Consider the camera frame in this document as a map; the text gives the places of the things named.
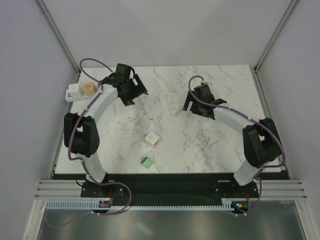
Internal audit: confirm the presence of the long white power strip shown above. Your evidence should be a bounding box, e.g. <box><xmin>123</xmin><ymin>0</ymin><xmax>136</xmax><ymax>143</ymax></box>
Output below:
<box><xmin>65</xmin><ymin>84</ymin><xmax>97</xmax><ymax>103</ymax></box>

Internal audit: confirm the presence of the white slotted cable duct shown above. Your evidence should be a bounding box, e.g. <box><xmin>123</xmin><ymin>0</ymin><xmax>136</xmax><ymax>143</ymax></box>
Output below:
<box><xmin>45</xmin><ymin>198</ymin><xmax>250</xmax><ymax>211</ymax></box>

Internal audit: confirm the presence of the white cube plug orange logo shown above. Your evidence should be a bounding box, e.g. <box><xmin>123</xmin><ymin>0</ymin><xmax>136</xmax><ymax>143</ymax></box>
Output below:
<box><xmin>144</xmin><ymin>132</ymin><xmax>160</xmax><ymax>147</ymax></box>

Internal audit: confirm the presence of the aluminium rail profile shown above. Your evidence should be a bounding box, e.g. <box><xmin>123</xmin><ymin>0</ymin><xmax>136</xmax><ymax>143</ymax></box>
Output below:
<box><xmin>35</xmin><ymin>180</ymin><xmax>307</xmax><ymax>201</ymax></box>

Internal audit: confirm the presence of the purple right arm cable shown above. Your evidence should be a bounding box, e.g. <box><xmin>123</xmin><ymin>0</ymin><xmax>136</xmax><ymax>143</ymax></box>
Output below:
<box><xmin>187</xmin><ymin>75</ymin><xmax>286</xmax><ymax>217</ymax></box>

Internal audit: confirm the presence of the right aluminium frame post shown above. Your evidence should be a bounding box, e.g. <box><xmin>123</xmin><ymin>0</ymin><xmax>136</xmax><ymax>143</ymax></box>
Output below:
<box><xmin>252</xmin><ymin>0</ymin><xmax>300</xmax><ymax>73</ymax></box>

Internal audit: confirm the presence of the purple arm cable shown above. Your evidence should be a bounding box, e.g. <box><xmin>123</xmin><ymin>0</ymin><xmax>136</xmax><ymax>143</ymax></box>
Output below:
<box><xmin>67</xmin><ymin>57</ymin><xmax>133</xmax><ymax>227</ymax></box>
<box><xmin>187</xmin><ymin>75</ymin><xmax>286</xmax><ymax>217</ymax></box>

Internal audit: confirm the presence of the aluminium frame post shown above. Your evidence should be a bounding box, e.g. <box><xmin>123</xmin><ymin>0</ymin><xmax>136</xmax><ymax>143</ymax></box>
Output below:
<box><xmin>34</xmin><ymin>0</ymin><xmax>81</xmax><ymax>77</ymax></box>
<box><xmin>252</xmin><ymin>0</ymin><xmax>300</xmax><ymax>73</ymax></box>

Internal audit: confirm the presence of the left aluminium frame post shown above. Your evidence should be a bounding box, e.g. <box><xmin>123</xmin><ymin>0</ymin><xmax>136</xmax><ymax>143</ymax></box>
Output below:
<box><xmin>34</xmin><ymin>0</ymin><xmax>81</xmax><ymax>77</ymax></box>

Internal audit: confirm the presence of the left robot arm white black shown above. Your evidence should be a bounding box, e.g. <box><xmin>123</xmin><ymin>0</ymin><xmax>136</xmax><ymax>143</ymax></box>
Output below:
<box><xmin>63</xmin><ymin>63</ymin><xmax>148</xmax><ymax>197</ymax></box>

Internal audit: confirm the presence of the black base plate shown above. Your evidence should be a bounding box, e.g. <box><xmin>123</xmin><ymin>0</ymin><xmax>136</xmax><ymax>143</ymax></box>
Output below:
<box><xmin>81</xmin><ymin>173</ymin><xmax>259</xmax><ymax>206</ymax></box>

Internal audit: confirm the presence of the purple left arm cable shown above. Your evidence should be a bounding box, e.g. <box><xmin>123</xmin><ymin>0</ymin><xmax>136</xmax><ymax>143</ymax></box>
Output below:
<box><xmin>67</xmin><ymin>57</ymin><xmax>133</xmax><ymax>227</ymax></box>

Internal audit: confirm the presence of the green plug adapter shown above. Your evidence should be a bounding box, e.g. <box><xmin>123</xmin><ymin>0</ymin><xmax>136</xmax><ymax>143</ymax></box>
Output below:
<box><xmin>140</xmin><ymin>156</ymin><xmax>154</xmax><ymax>169</ymax></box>

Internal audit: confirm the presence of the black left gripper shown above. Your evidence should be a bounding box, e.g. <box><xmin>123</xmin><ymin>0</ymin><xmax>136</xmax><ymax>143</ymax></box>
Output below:
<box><xmin>119</xmin><ymin>75</ymin><xmax>148</xmax><ymax>107</ymax></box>

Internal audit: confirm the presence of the small white power socket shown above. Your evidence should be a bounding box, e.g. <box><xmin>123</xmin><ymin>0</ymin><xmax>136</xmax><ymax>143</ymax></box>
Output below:
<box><xmin>166</xmin><ymin>92</ymin><xmax>180</xmax><ymax>117</ymax></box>

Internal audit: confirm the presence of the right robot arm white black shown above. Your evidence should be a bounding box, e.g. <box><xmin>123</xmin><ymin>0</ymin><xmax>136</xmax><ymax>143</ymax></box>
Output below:
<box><xmin>183</xmin><ymin>83</ymin><xmax>284</xmax><ymax>197</ymax></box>

